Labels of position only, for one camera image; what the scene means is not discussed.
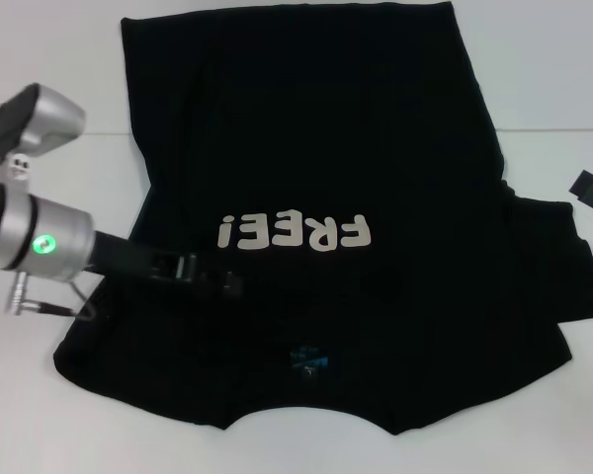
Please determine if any black t-shirt with FREE print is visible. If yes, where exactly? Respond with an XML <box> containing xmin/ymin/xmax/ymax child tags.
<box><xmin>52</xmin><ymin>0</ymin><xmax>593</xmax><ymax>438</ymax></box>

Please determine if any silver camera mount bracket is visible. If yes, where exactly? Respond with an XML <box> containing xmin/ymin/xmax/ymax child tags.
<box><xmin>0</xmin><ymin>153</ymin><xmax>31</xmax><ymax>185</ymax></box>

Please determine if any grey cable with metal plug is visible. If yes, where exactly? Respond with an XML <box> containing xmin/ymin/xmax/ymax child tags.
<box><xmin>5</xmin><ymin>275</ymin><xmax>100</xmax><ymax>323</ymax></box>

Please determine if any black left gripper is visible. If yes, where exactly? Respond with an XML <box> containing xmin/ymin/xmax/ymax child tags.
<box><xmin>85</xmin><ymin>230</ymin><xmax>247</xmax><ymax>300</ymax></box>

